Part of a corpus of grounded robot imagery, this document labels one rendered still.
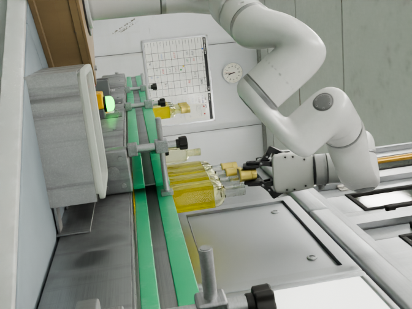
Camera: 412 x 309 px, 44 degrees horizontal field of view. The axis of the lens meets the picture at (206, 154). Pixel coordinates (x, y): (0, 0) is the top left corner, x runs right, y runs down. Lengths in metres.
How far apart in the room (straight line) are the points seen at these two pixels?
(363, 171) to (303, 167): 0.19
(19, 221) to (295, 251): 0.67
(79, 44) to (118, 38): 5.97
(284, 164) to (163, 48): 5.86
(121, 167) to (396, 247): 0.67
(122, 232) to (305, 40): 0.45
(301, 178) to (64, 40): 0.63
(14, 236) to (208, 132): 6.63
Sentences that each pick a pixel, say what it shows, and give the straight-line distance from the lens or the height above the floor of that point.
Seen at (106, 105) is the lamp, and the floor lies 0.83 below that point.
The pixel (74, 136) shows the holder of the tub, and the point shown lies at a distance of 0.85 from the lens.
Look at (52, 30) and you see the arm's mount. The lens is 1.02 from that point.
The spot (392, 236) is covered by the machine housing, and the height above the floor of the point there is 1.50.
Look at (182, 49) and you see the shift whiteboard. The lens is 7.04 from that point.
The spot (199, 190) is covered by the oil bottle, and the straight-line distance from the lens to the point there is 1.16.
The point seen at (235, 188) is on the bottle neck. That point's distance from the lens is 1.19.
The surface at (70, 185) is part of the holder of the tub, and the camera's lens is 0.87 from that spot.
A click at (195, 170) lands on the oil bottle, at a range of 1.28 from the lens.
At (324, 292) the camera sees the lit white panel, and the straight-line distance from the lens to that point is 1.01.
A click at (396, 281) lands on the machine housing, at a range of 1.07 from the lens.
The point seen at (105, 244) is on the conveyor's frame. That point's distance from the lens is 0.84.
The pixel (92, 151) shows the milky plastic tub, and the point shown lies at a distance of 0.85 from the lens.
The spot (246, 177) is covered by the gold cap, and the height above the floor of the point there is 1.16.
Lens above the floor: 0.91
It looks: 7 degrees up
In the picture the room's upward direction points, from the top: 82 degrees clockwise
